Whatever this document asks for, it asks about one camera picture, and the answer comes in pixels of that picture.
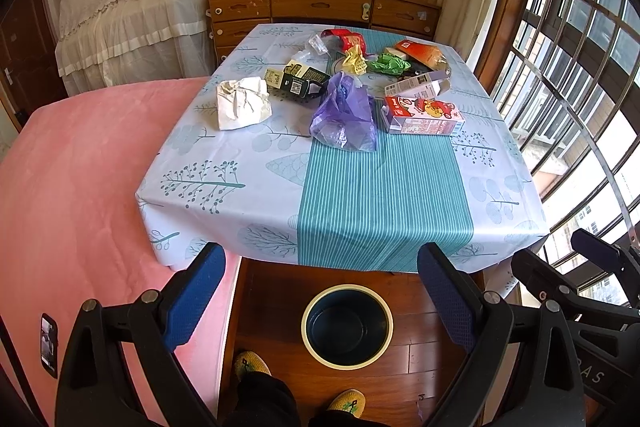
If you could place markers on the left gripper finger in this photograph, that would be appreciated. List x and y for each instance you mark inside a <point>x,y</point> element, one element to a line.
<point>545,283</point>
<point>611,259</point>

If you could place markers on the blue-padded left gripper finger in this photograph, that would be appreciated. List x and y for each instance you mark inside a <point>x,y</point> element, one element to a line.
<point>95,387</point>

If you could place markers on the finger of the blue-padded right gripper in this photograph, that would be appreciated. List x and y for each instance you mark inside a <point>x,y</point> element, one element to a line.
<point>545,387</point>

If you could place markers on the red pink milk carton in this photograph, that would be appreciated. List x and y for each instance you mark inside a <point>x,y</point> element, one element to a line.
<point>420,116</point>

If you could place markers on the purple plastic bag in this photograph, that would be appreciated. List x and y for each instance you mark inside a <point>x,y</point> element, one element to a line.
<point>344,118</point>

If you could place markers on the orange gold foil pouch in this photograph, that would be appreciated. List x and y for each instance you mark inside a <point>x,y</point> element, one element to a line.
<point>422,57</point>

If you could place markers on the green paper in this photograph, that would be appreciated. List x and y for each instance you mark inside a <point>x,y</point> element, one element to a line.
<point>389,64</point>

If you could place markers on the yellow wrapper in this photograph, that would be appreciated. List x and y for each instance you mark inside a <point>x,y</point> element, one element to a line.
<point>353,62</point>

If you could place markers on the black green printed box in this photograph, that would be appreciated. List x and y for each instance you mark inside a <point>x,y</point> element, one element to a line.
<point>297,79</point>

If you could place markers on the red gold gift bag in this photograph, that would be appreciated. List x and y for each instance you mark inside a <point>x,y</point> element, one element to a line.
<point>343,39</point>

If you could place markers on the clear plastic wrapper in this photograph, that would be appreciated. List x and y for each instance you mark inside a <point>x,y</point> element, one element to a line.
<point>313,48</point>

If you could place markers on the white paper bag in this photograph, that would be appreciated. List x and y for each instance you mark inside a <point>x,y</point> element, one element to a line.
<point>242,103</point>

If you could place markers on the round dark trash bin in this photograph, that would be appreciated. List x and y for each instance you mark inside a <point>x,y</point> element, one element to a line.
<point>347,327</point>

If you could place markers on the black smartphone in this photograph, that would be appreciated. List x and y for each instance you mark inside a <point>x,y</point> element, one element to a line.
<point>49,345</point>

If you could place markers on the right yellow slipper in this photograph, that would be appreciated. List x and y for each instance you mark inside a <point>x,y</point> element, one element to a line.
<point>351,401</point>

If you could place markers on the pink bed cover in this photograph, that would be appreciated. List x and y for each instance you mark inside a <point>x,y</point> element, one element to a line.
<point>71,228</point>

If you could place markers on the window with metal grille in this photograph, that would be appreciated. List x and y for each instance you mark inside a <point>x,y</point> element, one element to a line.
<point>569,93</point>

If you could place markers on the teal white patterned tablecloth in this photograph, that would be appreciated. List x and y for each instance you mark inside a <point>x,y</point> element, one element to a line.
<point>272,192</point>

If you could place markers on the wooden dresser with drawers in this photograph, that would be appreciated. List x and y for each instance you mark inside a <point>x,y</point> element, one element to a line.
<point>232,20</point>

